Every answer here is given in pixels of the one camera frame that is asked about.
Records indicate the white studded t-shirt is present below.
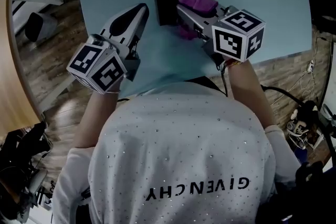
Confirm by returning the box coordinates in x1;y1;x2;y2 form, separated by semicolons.
51;82;302;224

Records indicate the thick black cable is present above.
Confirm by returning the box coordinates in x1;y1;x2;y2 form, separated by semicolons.
259;84;336;166

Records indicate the person's left forearm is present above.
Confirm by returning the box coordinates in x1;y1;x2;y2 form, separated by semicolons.
70;88;120;151

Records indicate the person's right forearm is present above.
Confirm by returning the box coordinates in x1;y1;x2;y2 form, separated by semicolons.
227;59;277;130

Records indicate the curved wooden board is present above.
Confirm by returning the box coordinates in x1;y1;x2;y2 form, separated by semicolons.
0;0;45;137

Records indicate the dark grey keypad device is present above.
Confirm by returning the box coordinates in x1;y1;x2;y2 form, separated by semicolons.
153;0;215;26

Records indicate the white cable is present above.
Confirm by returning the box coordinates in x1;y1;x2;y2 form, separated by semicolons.
270;36;329;108

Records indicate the purple cloth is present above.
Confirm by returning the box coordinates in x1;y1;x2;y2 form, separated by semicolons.
176;0;219;41

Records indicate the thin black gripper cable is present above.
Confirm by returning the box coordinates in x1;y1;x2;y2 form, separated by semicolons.
216;63;229;98

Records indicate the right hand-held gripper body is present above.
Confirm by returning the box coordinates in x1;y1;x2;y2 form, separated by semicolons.
193;5;266;71

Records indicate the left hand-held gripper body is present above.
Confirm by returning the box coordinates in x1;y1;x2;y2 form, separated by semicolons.
66;31;141;94

